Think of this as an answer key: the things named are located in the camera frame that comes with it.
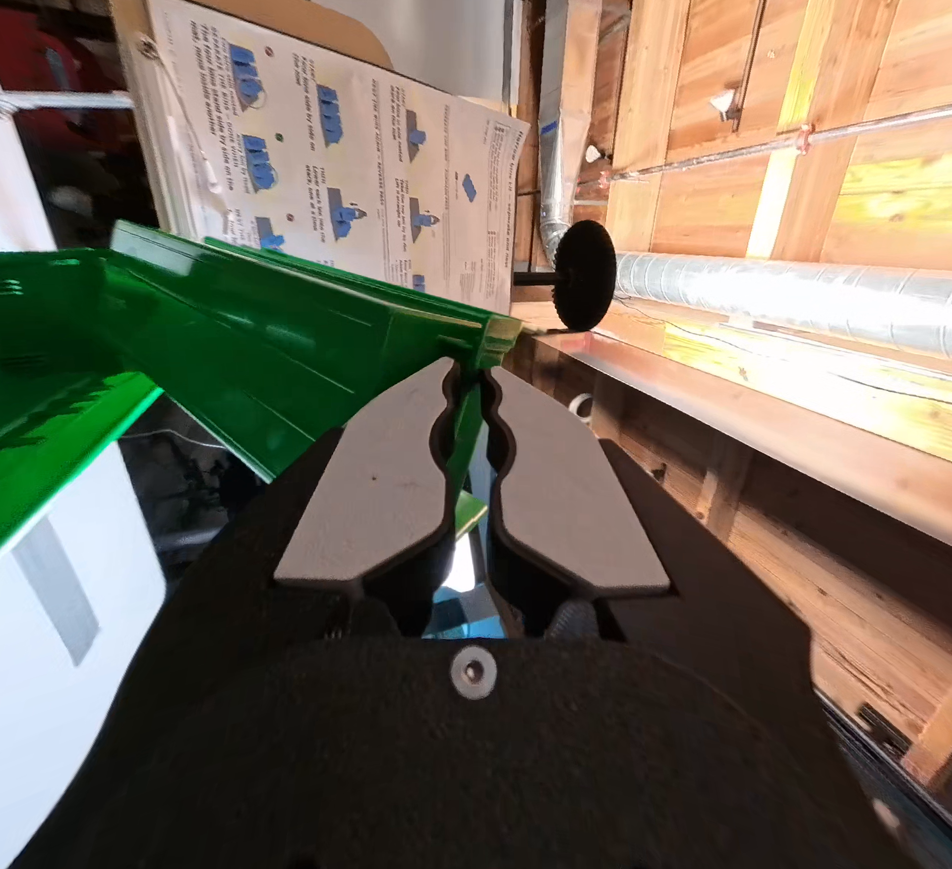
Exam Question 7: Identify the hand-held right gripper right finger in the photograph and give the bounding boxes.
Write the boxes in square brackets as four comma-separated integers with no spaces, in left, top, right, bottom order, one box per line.
[482,367,672,598]

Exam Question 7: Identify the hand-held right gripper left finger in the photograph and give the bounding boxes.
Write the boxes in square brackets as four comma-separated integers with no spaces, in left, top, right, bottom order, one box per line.
[274,356,456,598]

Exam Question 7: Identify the green plastic storage bin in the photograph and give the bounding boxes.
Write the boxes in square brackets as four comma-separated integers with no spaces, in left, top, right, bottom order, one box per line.
[0,218,525,550]

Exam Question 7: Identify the grey desk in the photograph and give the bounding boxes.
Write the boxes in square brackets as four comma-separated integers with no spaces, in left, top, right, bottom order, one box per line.
[0,438,168,855]

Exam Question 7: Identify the steel beam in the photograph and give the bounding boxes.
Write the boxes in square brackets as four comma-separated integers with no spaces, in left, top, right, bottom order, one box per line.
[532,330,952,546]

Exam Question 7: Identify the black disc on rod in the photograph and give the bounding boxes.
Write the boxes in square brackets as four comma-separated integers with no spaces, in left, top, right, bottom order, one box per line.
[513,218,618,332]

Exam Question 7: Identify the printed instruction poster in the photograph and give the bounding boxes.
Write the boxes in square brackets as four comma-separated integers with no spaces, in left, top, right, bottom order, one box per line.
[141,0,533,316]

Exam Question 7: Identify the copper pipe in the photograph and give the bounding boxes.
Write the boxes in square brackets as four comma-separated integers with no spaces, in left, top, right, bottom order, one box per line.
[595,103,952,184]

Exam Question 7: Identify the silver round air duct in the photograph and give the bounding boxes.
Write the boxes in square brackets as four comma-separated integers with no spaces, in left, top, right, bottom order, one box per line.
[613,250,952,362]

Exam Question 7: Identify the silver flexible duct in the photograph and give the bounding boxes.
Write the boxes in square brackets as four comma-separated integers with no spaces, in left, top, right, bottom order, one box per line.
[537,0,618,271]

